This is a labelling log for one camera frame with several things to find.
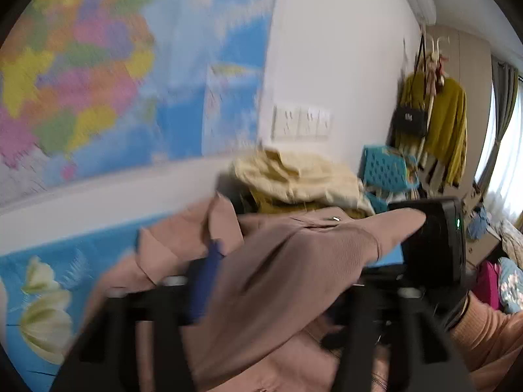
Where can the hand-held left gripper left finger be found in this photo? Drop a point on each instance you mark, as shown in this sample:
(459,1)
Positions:
(204,281)

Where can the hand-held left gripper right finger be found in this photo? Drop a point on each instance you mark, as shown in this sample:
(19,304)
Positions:
(359,335)

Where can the pink jacket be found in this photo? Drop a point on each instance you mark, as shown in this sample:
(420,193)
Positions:
(278,273)

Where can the person's right forearm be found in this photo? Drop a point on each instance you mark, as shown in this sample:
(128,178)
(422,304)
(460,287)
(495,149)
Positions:
(490,335)

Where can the small blue cloth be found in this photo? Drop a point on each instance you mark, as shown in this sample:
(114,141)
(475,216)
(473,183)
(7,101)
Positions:
(478,222)

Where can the magenta cloth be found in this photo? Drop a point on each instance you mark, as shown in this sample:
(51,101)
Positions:
(488,286)

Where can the teal perforated basket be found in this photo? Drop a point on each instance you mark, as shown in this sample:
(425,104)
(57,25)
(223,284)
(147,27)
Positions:
(378,202)
(386,167)

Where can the blue floral pillow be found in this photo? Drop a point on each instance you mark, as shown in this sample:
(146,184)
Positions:
(510,284)

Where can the black garment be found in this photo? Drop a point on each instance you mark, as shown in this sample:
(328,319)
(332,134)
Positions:
(233,200)

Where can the mustard garment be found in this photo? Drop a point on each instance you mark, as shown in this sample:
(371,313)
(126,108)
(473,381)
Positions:
(269,203)

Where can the white sheer curtain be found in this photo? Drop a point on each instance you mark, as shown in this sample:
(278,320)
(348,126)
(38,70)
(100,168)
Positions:
(510,163)

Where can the yellow sweater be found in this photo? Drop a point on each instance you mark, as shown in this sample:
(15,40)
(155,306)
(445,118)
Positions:
(447,122)

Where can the blue floral bed sheet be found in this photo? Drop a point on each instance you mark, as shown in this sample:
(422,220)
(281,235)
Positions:
(81,253)

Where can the black handbag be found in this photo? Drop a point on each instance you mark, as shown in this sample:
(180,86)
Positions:
(408,121)

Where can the white bed headboard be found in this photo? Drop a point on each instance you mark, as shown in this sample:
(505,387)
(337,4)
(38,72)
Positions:
(102,200)

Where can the cream garment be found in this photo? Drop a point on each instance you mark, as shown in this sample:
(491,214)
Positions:
(306,179)

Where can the cream coat rack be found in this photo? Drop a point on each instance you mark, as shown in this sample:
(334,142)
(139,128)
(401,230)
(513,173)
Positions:
(430,98)

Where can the grey curtain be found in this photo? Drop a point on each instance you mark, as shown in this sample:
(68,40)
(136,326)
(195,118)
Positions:
(500,102)

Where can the beige wardrobe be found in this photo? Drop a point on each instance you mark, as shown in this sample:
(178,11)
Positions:
(476,69)

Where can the white wall socket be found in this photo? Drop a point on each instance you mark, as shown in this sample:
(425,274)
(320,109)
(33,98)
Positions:
(286,122)
(308,122)

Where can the colourful wall map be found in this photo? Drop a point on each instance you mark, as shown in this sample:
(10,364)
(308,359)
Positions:
(102,69)

